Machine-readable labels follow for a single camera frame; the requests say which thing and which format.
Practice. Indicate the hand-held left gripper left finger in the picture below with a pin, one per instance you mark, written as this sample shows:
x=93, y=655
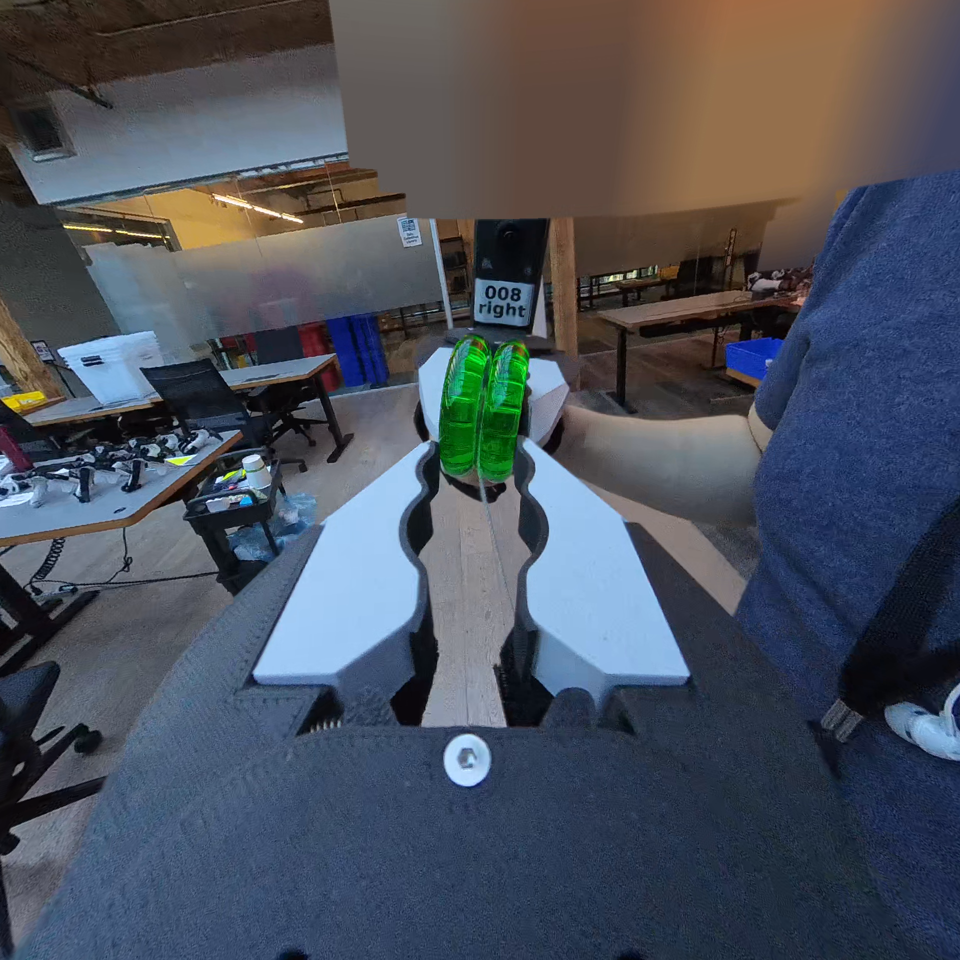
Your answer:
x=352, y=592

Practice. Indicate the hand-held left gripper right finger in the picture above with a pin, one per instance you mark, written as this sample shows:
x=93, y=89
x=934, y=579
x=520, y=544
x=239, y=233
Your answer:
x=600, y=600

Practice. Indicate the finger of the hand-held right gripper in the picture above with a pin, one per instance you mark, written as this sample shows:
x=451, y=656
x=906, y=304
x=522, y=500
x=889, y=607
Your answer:
x=431, y=390
x=546, y=397

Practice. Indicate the green transparent yoyo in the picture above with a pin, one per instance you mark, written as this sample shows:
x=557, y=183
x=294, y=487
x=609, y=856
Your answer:
x=465, y=405

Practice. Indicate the person's right forearm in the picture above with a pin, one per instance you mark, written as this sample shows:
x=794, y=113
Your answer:
x=660, y=465

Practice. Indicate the blue storage crates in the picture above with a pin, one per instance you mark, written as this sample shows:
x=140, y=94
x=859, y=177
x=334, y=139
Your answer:
x=358, y=349

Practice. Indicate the clear plastic bag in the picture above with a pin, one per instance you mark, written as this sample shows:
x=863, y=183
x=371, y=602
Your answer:
x=289, y=517

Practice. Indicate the paper sign on glass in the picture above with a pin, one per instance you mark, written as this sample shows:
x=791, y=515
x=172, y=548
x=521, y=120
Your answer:
x=409, y=232

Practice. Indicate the black rolling cart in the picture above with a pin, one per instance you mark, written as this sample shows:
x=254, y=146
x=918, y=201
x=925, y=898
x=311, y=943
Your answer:
x=232, y=517

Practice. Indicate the wooden edged office desk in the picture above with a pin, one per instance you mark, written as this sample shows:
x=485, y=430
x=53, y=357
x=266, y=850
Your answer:
x=285, y=369

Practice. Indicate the white paper cup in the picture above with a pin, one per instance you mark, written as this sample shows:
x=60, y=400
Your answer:
x=256, y=474

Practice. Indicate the long wooden table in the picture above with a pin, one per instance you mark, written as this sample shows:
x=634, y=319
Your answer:
x=697, y=306

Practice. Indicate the frosted glass partition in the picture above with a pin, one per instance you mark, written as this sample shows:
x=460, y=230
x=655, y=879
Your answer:
x=262, y=277

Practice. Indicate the blue plastic bin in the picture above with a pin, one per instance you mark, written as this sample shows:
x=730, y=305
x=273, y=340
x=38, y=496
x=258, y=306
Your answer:
x=754, y=356

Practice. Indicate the black mesh office chair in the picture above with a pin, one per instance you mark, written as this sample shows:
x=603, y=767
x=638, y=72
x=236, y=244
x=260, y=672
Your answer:
x=202, y=397

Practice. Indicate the white desk with wooden edge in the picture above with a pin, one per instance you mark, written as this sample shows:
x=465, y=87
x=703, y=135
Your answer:
x=90, y=514

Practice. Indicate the person's blue shirt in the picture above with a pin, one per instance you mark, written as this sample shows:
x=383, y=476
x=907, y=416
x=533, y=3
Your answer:
x=825, y=375

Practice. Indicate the pile of black white gadgets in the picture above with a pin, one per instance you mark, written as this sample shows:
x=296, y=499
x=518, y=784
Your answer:
x=97, y=465

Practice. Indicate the white cardboard box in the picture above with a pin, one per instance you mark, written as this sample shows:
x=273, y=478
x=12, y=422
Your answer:
x=112, y=367

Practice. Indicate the white and blue shoe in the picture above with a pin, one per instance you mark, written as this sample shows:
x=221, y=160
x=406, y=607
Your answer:
x=926, y=724

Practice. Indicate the yellow plastic bin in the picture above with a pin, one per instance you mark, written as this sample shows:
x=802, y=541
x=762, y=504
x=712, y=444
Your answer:
x=22, y=401

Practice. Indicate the wooden support post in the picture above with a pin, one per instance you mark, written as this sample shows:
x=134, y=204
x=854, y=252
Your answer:
x=564, y=292

